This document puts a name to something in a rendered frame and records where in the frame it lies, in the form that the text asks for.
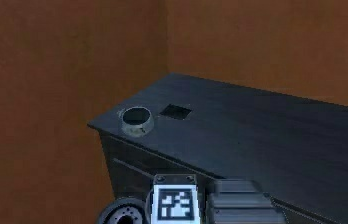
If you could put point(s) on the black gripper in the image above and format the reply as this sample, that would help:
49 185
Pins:
123 212

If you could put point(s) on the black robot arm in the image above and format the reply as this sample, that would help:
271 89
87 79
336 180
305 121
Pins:
235 203

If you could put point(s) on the gray metallic alarm clock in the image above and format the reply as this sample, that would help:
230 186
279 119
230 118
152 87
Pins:
137 121

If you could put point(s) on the black flat square object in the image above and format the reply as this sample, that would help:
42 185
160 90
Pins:
175 111

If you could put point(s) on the dark wooden dresser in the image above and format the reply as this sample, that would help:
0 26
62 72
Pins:
248 133

